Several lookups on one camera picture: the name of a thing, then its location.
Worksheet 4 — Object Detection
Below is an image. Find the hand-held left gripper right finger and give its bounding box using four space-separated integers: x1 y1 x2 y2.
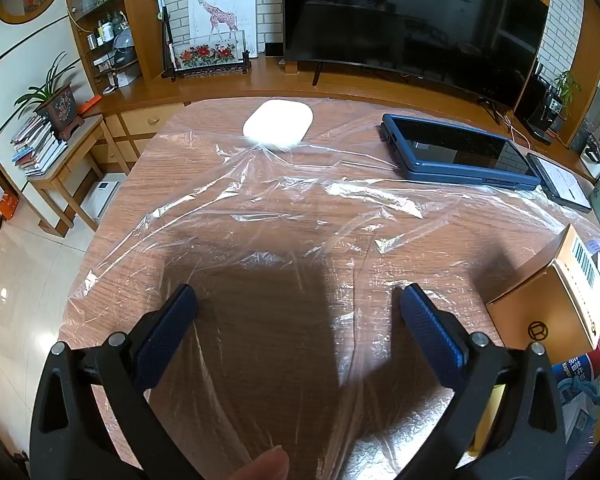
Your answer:
397 282 568 480

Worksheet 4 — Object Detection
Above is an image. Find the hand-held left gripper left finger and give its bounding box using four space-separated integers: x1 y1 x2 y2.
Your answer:
30 282 201 480

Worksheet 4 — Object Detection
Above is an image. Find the person's left hand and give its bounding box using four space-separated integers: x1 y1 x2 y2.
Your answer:
227 445 290 480

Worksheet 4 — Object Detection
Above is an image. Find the orange cardboard box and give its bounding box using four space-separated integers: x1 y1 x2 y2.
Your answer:
485 224 600 353

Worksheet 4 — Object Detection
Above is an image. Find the white floor appliance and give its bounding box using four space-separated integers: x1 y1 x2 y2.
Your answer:
82 180 121 221

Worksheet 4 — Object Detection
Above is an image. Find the blue white medicine box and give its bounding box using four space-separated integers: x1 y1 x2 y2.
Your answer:
552 242 600 411

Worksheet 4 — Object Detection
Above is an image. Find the blue cased tablet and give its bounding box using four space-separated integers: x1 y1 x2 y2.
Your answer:
380 113 542 192

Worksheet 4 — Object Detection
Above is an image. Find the clear plastic sheet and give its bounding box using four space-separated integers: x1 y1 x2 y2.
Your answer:
67 97 600 461

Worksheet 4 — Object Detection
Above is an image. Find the small wooden side table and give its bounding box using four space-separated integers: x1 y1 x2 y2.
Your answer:
25 115 131 238

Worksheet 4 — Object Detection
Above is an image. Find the black smartphone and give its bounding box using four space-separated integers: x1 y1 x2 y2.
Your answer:
526 152 593 213

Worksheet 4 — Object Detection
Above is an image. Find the stack of books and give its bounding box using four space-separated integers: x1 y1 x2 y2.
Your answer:
10 115 68 177

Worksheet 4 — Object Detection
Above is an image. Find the white oval case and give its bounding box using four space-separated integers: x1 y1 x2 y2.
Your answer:
243 100 314 149

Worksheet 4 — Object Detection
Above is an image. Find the white black device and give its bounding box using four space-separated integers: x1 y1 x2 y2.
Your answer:
580 132 600 166

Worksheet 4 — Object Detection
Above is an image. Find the potted plant in painted pot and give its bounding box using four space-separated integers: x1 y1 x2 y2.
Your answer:
14 50 86 141

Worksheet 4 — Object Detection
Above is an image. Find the black coffee machine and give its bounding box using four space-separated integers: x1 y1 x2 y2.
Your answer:
525 77 566 143

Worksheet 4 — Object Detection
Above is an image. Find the floral glass panel on stand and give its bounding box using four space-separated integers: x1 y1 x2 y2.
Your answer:
162 30 253 81

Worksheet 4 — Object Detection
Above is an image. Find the small green houseplant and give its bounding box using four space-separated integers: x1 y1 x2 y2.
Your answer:
552 70 581 106

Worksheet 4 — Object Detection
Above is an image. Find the wooden shelf cabinet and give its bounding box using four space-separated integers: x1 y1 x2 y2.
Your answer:
62 0 166 96

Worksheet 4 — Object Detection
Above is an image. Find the large black television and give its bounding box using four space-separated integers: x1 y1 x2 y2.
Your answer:
282 0 551 111

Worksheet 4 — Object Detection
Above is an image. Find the wooden glass door cabinet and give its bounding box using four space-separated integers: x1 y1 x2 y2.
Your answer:
572 15 600 161

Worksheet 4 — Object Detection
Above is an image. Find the giraffe drawing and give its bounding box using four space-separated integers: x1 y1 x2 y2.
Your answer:
187 0 258 58

